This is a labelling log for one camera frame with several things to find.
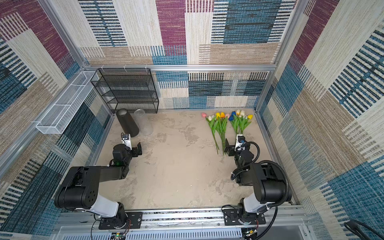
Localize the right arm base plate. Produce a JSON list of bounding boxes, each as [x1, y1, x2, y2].
[[222, 208, 266, 226]]

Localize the aluminium frame crossbar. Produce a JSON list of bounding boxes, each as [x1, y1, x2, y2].
[[85, 65, 277, 72]]

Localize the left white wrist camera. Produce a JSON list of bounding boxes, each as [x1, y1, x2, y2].
[[121, 133, 132, 150]]

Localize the white wire mesh basket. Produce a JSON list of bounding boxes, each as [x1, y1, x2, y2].
[[36, 71, 95, 135]]

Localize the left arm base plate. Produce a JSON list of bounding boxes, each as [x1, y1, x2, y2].
[[98, 212, 143, 230]]

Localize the black wire shelf rack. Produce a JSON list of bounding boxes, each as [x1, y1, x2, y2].
[[91, 68, 159, 114]]

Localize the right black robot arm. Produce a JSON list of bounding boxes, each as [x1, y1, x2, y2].
[[224, 140, 292, 225]]

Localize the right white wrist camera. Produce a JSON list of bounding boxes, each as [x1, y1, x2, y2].
[[235, 134, 246, 152]]

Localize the tulip bunch yellow orange pink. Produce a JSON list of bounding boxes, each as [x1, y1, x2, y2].
[[215, 112, 230, 155]]

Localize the white tulip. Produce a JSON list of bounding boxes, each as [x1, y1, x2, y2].
[[206, 113, 220, 154]]

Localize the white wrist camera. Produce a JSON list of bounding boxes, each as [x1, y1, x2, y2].
[[235, 134, 246, 152], [121, 133, 132, 150]]

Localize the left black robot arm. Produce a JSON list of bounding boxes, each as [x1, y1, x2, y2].
[[54, 143, 143, 230]]

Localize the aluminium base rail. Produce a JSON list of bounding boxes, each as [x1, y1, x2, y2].
[[50, 205, 316, 240]]

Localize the pink tulip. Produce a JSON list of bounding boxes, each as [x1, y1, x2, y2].
[[200, 112, 220, 155]]

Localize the dark cylindrical vase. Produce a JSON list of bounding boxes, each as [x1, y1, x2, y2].
[[117, 109, 140, 138]]

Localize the clear glass vase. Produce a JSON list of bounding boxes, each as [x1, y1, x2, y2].
[[134, 109, 153, 136]]

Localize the tulip bunch blue yellow white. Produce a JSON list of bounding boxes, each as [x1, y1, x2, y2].
[[229, 110, 253, 135]]

